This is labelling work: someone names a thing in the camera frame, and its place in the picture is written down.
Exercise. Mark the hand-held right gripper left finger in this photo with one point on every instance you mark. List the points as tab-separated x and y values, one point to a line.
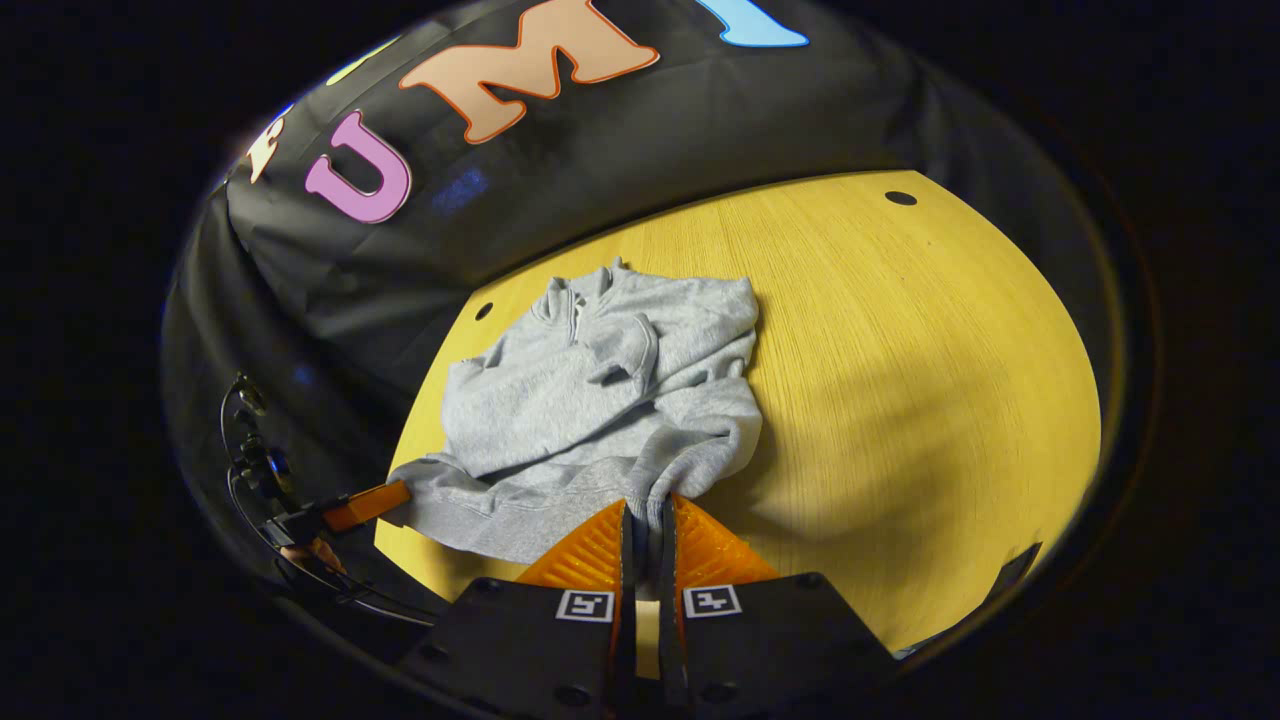
520	645

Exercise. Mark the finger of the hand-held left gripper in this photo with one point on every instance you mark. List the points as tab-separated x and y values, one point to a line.
365	505

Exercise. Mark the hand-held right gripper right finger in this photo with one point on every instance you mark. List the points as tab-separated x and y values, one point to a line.
780	640

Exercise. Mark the grey sweatshirt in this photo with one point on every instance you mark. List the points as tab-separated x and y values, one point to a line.
580	400

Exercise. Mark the black backdrop cloth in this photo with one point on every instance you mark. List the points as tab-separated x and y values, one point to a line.
700	120

